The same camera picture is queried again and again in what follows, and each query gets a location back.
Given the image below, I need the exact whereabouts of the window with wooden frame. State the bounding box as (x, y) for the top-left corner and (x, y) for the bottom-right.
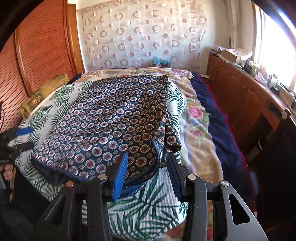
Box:
(252, 3), (295, 92)

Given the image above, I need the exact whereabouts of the brown gold patterned garment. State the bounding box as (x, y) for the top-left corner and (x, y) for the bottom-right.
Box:
(21, 74), (70, 119)

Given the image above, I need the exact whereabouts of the palm leaf print blanket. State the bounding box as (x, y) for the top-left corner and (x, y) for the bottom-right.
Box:
(9, 75), (187, 240)

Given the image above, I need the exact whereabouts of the navy circle-patterned garment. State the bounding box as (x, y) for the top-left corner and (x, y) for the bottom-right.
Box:
(32, 76), (181, 186)

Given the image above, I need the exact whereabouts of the floral bed quilt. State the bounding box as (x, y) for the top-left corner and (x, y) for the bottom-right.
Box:
(83, 67), (223, 240)

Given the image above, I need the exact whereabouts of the dark blue blanket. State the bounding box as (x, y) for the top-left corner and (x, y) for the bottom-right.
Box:
(190, 71), (254, 206)

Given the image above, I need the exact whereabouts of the person's left hand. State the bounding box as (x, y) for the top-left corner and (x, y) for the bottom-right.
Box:
(0, 164), (14, 182)

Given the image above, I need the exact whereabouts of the teal object at headboard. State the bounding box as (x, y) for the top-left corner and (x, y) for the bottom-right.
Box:
(151, 56), (171, 68)

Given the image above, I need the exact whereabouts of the cardboard box on cabinet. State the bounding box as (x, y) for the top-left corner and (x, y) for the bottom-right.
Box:
(221, 48), (253, 64)

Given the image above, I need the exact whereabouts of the wooden slatted wardrobe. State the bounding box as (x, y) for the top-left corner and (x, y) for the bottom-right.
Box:
(1, 1), (84, 131)

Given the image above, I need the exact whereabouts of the sheer circle-patterned curtain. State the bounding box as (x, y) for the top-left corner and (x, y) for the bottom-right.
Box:
(77, 1), (207, 71)

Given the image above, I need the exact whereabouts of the wooden side cabinet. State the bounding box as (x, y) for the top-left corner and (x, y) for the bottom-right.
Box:
(207, 53), (287, 156)

